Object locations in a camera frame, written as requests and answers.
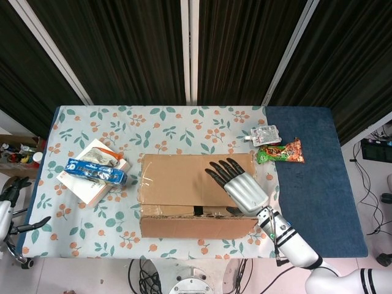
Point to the white frame post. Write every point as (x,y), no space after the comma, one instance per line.
(189,52)
(50,49)
(367,130)
(291,52)

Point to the white orange snack bag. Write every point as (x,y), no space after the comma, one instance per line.
(99,155)

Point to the floral leaf fruit tablecloth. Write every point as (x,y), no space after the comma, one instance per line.
(171,131)

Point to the green orange snack bag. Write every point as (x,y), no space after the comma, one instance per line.
(281,153)

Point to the dark pleated curtain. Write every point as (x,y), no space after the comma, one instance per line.
(122,52)
(245,49)
(352,61)
(21,76)

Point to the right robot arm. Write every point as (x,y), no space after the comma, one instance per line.
(294,245)

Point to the silver spout pouch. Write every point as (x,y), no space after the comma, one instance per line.
(265,134)

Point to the black caster wheel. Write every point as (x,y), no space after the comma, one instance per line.
(28,263)

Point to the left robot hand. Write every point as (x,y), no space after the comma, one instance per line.
(6,214)

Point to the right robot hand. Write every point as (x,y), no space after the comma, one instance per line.
(245,191)

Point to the blue cookie pack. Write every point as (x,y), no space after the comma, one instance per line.
(95,173)

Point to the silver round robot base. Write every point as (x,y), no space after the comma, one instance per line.
(191,281)

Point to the blue felt table mat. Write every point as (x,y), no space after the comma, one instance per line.
(315,190)

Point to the black electronic device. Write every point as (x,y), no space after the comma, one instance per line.
(376,150)

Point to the brown cardboard box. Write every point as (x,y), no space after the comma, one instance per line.
(177,180)

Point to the white paperback book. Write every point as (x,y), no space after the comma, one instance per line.
(84,190)

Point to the cardboard box of clutter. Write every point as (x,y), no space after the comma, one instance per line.
(18,153)

